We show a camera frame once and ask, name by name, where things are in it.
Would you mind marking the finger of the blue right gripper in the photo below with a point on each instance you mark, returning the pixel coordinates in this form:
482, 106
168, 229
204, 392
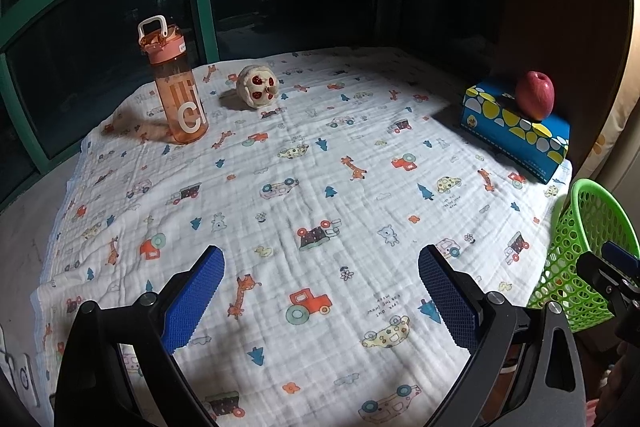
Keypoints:
599, 275
620, 258

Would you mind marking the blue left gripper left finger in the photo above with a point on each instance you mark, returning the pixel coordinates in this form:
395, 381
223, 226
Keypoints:
188, 295

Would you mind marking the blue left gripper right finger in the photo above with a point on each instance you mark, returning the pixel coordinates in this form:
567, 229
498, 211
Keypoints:
455, 296

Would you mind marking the green plastic trash basket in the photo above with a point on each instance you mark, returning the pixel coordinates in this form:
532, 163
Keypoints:
590, 217

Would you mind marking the floral beige pillow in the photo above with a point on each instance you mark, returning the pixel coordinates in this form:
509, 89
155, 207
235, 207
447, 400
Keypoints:
617, 146

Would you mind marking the red apple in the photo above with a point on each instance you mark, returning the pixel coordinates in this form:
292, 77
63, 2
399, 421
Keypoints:
535, 95

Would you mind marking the blue yellow tissue box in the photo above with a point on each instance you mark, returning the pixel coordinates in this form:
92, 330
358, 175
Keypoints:
493, 116

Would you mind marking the printed white cloth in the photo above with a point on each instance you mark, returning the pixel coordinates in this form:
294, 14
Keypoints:
321, 204

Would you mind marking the small plush toy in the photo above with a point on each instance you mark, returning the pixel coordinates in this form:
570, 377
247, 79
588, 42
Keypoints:
257, 86

